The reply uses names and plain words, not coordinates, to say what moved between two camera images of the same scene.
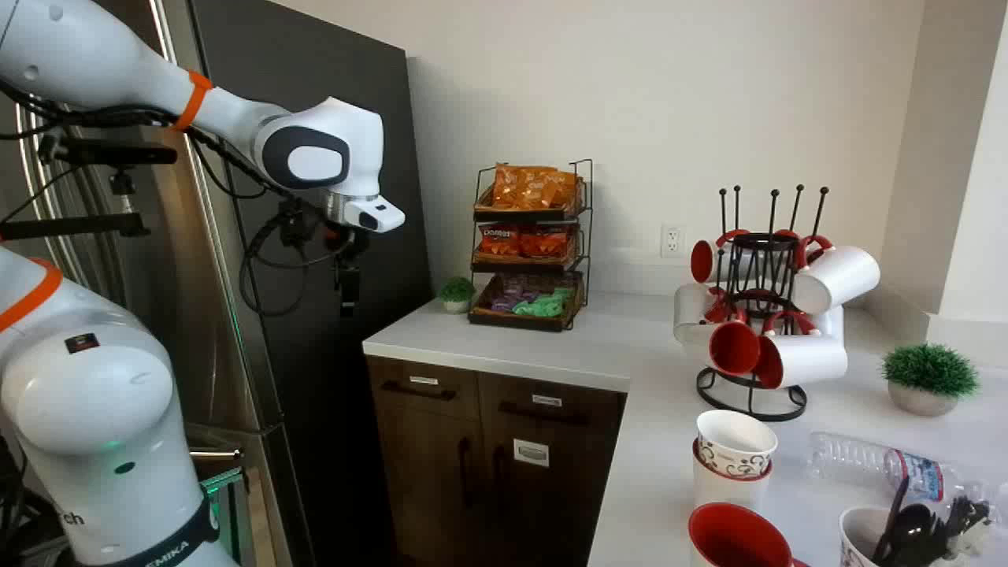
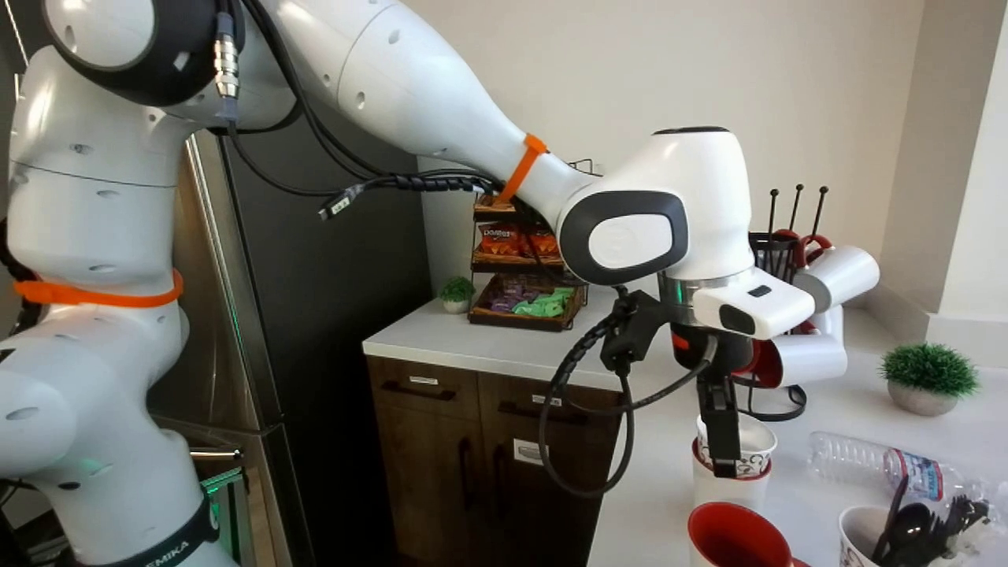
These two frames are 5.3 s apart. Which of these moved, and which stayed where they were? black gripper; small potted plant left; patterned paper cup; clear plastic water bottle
Moved: black gripper
Stayed: patterned paper cup; clear plastic water bottle; small potted plant left
